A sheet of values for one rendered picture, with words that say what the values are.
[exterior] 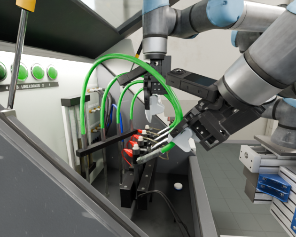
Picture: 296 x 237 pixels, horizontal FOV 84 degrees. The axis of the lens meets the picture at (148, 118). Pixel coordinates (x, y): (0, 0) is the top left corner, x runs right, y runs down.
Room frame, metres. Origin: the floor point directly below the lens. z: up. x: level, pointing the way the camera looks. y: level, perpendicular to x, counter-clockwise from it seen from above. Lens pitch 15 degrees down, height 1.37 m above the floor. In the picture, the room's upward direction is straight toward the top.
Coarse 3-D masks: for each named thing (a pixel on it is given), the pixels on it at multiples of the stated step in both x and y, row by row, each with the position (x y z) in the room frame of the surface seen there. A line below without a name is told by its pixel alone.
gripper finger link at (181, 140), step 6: (180, 132) 0.34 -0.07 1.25; (186, 132) 0.33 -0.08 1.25; (192, 132) 0.33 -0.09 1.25; (168, 138) 0.37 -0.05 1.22; (174, 138) 0.35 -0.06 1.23; (180, 138) 0.35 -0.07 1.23; (186, 138) 0.34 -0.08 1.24; (180, 144) 0.35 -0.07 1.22; (186, 144) 0.34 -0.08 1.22; (186, 150) 0.34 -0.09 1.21
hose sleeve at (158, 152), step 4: (160, 148) 0.41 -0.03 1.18; (152, 152) 0.42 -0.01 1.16; (156, 152) 0.41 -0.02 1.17; (160, 152) 0.40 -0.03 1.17; (144, 156) 0.43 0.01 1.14; (148, 156) 0.42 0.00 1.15; (152, 156) 0.41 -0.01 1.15; (156, 156) 0.41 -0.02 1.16; (144, 160) 0.43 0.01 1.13; (148, 160) 0.43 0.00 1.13
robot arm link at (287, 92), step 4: (292, 84) 0.28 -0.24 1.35; (288, 88) 0.30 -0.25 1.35; (292, 88) 0.29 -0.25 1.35; (280, 92) 0.32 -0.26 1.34; (284, 92) 0.31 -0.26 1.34; (288, 92) 0.30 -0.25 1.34; (292, 92) 0.29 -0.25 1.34; (280, 96) 0.34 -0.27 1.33; (284, 96) 0.33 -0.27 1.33; (288, 96) 0.31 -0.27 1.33; (292, 96) 0.30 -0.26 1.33
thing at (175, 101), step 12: (96, 60) 0.52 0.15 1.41; (132, 60) 0.45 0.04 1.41; (156, 72) 0.41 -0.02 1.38; (84, 84) 0.55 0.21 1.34; (84, 96) 0.57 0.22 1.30; (180, 108) 0.38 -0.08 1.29; (84, 120) 0.58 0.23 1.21; (180, 120) 0.38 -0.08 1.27; (84, 132) 0.58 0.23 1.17; (168, 144) 0.39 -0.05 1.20
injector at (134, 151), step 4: (132, 148) 0.55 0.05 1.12; (132, 152) 0.54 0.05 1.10; (136, 152) 0.53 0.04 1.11; (132, 156) 0.54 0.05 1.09; (136, 156) 0.53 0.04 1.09; (132, 160) 0.54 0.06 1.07; (136, 160) 0.53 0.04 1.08; (136, 164) 0.53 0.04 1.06; (136, 168) 0.54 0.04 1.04; (136, 172) 0.54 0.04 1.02; (136, 176) 0.54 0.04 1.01; (136, 180) 0.54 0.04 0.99; (136, 184) 0.54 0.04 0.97; (136, 188) 0.54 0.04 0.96; (136, 192) 0.54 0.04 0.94; (136, 196) 0.54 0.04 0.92
